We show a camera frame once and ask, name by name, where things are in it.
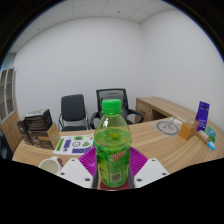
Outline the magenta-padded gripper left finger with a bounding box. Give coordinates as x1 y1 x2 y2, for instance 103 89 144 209
57 146 100 190

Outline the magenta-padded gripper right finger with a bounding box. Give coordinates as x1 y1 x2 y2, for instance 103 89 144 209
128 146 170 190

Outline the green drink bottle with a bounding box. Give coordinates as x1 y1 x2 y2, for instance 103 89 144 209
93 98 132 189

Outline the white and pink cup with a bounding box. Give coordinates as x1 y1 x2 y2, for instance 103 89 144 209
38 156 64 175

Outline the white sticker sheet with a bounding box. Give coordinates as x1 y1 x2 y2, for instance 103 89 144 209
52 133 95 156

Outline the brown open-flap cardboard box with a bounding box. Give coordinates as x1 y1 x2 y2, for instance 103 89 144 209
28 122 61 150

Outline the orange box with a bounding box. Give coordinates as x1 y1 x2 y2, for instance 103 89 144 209
178 119 200 141

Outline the black mesh office chair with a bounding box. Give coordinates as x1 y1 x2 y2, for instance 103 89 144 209
89 88 145 130

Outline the small tan box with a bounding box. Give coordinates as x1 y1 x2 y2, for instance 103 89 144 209
195 129 210 144

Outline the wooden side desk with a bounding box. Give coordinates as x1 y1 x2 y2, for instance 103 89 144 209
135 96 201 125

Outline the dark cardboard box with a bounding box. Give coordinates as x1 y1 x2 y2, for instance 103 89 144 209
24 108 54 132

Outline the black padded chair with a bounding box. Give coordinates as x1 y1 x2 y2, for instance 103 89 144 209
58 93 89 132

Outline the small blue packet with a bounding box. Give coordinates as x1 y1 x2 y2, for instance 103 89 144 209
207 140 217 152

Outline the green box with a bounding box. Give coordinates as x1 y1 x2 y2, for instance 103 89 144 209
204 125 217 143

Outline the purple box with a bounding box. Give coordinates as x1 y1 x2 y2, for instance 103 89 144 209
195 101 211 132

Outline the wooden shelf cabinet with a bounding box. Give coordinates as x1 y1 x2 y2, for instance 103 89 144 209
0 67 23 153

